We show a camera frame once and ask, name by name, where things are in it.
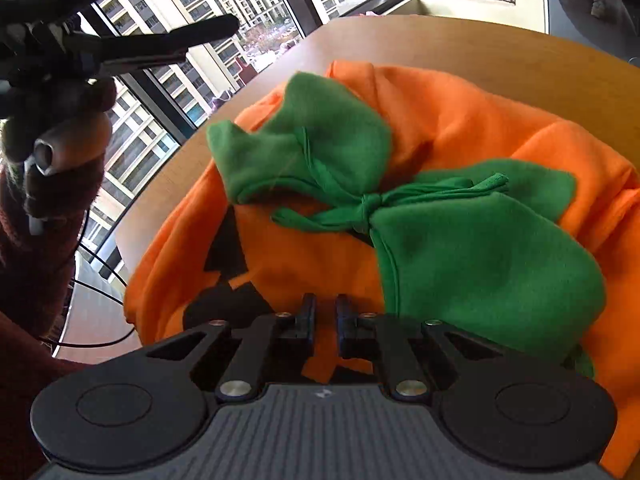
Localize orange pumpkin costume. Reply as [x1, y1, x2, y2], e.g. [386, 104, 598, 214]
[123, 59, 640, 479]

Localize dark framed window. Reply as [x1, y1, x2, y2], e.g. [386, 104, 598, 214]
[0, 0, 417, 283]

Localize person's left forearm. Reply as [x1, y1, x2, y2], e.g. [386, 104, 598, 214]
[0, 160, 107, 361]

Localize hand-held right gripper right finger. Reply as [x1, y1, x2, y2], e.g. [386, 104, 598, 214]
[335, 293, 506, 402]

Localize person's left hand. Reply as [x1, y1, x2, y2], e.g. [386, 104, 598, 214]
[0, 77, 117, 221]

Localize black cable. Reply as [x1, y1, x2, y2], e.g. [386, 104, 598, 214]
[74, 209, 128, 307]
[52, 325, 137, 349]

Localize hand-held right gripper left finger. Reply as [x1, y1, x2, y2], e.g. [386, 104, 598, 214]
[145, 293, 318, 402]

